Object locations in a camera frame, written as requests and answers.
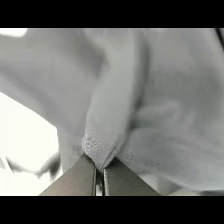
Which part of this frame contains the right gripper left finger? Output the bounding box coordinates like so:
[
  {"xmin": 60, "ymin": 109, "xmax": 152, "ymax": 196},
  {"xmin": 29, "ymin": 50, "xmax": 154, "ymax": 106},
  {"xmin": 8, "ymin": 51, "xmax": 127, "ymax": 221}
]
[{"xmin": 38, "ymin": 153, "xmax": 98, "ymax": 197}]

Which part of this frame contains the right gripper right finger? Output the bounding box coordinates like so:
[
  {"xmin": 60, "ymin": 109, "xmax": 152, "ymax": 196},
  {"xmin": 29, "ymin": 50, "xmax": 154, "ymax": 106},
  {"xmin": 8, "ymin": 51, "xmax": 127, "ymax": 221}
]
[{"xmin": 103, "ymin": 157, "xmax": 162, "ymax": 197}]

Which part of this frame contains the grey garment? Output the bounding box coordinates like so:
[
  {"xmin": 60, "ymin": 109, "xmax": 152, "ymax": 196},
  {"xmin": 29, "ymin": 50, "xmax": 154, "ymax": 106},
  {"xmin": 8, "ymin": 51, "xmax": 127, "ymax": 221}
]
[{"xmin": 0, "ymin": 27, "xmax": 224, "ymax": 193}]

